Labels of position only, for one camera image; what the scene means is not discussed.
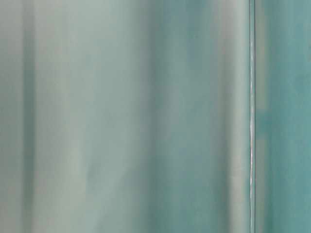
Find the clear acrylic panel edge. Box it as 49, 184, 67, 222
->
249, 0, 256, 233

